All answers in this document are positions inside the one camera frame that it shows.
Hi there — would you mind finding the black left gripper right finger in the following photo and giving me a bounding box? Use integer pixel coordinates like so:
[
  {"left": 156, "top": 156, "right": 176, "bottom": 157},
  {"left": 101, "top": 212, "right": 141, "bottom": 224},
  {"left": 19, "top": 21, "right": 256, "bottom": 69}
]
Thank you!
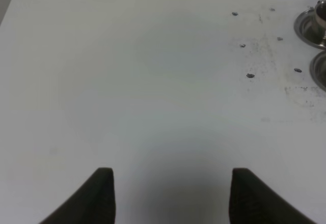
[{"left": 229, "top": 168, "right": 314, "bottom": 223}]

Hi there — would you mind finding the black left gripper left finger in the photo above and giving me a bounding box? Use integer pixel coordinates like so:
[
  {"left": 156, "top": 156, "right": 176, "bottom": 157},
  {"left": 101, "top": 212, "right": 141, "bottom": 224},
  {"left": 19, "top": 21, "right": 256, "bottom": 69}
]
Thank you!
[{"left": 42, "top": 167, "right": 116, "bottom": 224}]

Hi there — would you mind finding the far stainless steel teacup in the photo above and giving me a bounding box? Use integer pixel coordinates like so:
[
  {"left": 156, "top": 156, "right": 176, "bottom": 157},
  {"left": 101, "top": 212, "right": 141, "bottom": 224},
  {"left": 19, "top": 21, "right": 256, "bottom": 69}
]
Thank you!
[{"left": 314, "top": 0, "right": 325, "bottom": 37}]

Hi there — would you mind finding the near steel cup saucer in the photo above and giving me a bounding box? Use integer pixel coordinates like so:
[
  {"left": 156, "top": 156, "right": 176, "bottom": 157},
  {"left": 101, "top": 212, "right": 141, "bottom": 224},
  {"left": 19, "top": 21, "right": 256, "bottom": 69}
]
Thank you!
[{"left": 310, "top": 51, "right": 326, "bottom": 91}]

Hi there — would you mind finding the steel cup saucer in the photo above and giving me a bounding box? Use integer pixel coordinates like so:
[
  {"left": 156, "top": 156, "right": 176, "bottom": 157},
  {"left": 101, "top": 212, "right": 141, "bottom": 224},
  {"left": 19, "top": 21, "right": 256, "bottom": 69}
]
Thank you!
[
  {"left": 293, "top": 9, "right": 325, "bottom": 50},
  {"left": 310, "top": 51, "right": 326, "bottom": 91}
]

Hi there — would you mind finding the far steel cup saucer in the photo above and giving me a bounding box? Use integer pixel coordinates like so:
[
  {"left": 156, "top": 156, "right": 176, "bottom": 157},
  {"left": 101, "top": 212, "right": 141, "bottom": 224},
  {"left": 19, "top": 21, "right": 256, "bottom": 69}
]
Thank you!
[{"left": 293, "top": 9, "right": 325, "bottom": 50}]

